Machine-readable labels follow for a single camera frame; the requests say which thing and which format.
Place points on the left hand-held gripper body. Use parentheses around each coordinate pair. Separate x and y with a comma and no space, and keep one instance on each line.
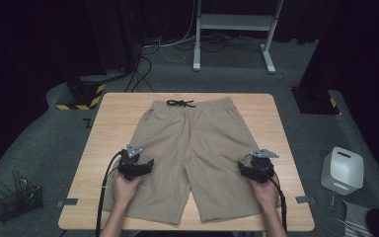
(130,164)

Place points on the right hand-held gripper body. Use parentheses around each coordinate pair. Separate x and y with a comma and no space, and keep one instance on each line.
(262,168)

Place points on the khaki shorts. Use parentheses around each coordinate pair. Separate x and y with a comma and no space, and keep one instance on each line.
(207,141)

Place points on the person's left hand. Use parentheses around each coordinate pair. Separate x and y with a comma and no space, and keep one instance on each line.
(125,191)

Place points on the person's right hand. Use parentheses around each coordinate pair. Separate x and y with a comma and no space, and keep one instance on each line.
(269,194)

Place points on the grey tape piece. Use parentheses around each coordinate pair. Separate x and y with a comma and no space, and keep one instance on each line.
(67,202)
(305,199)

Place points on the white box appliance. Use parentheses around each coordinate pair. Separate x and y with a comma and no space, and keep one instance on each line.
(342,171)

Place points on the yellow black striped base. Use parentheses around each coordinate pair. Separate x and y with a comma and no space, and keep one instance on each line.
(85,95)

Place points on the black floor base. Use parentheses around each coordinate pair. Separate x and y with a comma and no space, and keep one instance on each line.
(314,100)

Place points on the grey ribbed sheet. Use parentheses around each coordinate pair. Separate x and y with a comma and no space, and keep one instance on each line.
(355,217)

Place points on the white metal stand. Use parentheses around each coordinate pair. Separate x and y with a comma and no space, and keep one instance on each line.
(235,22)

